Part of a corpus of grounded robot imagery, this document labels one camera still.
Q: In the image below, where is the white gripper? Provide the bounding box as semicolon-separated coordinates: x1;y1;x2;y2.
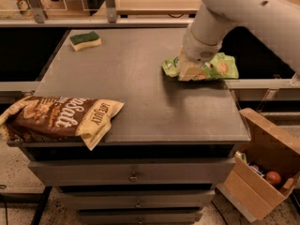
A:
177;26;222;82

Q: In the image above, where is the green rice chip bag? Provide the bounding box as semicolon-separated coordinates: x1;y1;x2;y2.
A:
162;52;239;81

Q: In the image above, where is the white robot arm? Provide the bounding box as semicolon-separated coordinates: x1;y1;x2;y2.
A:
177;0;300;82

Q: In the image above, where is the brown chip bag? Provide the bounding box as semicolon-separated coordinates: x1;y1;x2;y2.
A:
0;96;124;151

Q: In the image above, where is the grey drawer cabinet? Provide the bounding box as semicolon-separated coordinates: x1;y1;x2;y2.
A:
21;28;249;225

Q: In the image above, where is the green yellow sponge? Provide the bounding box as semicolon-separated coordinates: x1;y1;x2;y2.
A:
69;31;101;51

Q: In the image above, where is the blue snack packet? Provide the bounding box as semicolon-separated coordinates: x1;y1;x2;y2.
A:
248;163;265;177

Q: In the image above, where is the top drawer knob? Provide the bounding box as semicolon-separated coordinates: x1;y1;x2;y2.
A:
128;172;139;182

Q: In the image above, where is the cardboard box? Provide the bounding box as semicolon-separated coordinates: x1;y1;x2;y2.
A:
221;108;300;222

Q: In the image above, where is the red round fruit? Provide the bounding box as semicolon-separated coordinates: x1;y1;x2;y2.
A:
265;171;281;187

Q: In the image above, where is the grey metal post middle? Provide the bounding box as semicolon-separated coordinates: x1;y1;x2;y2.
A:
105;0;117;23

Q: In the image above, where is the grey metal post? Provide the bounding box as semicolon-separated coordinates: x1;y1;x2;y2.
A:
29;0;47;23
105;0;117;23

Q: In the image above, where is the grey metal post left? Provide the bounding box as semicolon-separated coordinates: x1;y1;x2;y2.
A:
29;0;47;23

